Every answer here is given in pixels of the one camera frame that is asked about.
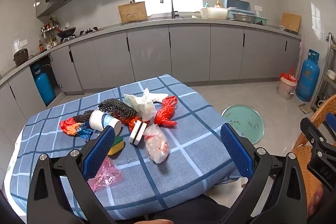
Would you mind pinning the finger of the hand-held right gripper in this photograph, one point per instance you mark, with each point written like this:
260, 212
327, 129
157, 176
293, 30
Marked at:
319, 161
331, 121

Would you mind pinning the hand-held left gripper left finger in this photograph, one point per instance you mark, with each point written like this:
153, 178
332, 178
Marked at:
98, 153

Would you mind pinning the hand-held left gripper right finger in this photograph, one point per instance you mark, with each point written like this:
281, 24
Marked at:
236, 150

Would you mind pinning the yellow green sponge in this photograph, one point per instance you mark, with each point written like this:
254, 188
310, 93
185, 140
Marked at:
118, 146

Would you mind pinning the pink plastic bag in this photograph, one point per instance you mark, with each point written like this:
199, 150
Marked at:
107, 176

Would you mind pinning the teal round waste bin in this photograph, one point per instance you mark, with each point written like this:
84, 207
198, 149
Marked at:
244, 121

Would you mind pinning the white paper cup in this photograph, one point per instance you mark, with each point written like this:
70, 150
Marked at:
101, 120

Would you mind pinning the red orange snack wrapper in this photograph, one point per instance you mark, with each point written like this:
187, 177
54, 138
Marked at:
68, 127

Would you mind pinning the white black-striped sponge block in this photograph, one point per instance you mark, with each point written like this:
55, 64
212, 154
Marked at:
135, 134

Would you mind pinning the clear red-printed plastic bag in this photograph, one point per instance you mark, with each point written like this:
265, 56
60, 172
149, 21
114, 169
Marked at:
157, 148

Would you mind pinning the person's right hand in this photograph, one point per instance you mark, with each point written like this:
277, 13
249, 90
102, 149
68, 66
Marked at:
316, 203

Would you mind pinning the wicker chair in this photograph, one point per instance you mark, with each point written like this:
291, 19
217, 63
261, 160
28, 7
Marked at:
302, 155

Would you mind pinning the cardboard piece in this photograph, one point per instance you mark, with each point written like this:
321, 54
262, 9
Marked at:
305, 109

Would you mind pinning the small red plastic scrap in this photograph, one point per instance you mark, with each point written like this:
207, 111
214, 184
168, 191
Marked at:
128, 123

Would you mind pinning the black mesh bag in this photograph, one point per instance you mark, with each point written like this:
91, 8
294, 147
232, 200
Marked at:
115, 108

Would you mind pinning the blue gas cylinder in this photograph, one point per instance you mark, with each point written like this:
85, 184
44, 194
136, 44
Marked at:
44, 87
307, 79

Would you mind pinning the blue plaid tablecloth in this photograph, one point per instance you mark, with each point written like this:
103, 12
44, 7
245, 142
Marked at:
183, 150

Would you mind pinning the bucket with red bag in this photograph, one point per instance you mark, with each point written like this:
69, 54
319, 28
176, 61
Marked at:
286, 87

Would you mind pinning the metal shelf rack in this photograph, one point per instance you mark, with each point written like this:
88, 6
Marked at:
329, 61

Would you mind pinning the white plastic bag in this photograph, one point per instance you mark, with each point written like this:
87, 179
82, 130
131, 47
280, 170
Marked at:
143, 108

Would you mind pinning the red plastic bag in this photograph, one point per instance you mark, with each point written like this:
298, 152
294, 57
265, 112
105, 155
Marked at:
164, 113

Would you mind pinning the white crumpled tissue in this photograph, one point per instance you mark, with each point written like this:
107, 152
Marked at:
157, 96

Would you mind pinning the grey kitchen counter cabinets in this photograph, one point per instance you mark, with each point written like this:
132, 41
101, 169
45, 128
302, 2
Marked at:
189, 50

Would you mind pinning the black gas stove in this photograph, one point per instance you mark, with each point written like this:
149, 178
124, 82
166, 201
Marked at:
89, 30

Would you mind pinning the green plastic basin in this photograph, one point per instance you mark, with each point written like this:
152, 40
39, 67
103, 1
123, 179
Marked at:
261, 20

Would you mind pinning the dark brown pot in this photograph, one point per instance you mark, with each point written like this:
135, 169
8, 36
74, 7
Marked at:
21, 57

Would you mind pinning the black wok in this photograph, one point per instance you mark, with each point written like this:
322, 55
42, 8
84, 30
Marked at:
65, 33

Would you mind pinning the rack of seasoning bottles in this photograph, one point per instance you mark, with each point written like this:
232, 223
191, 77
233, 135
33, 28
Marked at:
50, 35

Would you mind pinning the metal basin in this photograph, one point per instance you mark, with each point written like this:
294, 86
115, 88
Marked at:
242, 17

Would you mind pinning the white plastic basin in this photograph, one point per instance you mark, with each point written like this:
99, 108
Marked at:
214, 13

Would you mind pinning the wooden cutting board in rack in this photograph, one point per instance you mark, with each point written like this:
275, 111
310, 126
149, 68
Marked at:
132, 11

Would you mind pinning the blue dish box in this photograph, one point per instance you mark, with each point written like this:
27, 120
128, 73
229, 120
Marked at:
236, 3

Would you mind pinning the yellow soap bottle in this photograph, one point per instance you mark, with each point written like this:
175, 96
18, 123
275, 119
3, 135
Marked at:
217, 4

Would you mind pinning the dark gooseneck faucet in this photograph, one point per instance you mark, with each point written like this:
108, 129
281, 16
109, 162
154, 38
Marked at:
172, 6

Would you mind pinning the white wall socket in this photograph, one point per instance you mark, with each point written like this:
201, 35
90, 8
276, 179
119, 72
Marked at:
258, 8

